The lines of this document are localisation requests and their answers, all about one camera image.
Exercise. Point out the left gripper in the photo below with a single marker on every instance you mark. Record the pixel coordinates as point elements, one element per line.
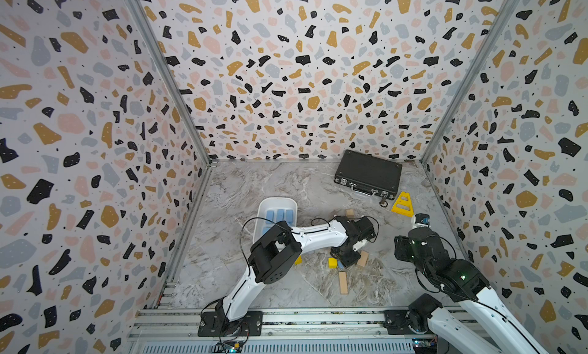
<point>348,263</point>

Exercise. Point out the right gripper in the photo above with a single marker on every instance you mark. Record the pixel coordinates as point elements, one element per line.
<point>401,244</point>

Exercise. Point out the white rectangular tray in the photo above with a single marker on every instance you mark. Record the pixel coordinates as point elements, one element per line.
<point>262,225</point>

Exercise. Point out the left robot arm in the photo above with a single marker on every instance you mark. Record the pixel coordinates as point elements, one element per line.
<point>275,253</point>

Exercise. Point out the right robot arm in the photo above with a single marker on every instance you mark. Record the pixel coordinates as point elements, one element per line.
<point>464,284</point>

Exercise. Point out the wooden block right pile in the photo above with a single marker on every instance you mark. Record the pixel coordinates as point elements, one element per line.
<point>363,259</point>

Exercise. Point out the yellow cube center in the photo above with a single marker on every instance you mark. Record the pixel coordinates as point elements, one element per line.
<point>333,263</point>

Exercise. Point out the yellow plastic triangle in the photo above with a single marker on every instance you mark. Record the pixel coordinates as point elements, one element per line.
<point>403,205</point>

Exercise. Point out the long wooden block front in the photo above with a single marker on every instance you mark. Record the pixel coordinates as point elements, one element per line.
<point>343,283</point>

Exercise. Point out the black briefcase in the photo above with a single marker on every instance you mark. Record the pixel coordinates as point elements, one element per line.
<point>369,175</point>

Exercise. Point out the green lit circuit board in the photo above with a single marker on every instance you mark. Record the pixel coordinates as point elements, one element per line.
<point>227,347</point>

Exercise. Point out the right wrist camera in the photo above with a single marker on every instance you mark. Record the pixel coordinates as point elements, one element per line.
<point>420,220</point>

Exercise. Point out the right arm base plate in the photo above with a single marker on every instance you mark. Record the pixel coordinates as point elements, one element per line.
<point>397,322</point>

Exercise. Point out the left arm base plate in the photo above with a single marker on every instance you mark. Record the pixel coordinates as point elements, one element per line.
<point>214,324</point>

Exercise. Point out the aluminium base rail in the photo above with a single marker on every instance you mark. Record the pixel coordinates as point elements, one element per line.
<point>293,330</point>

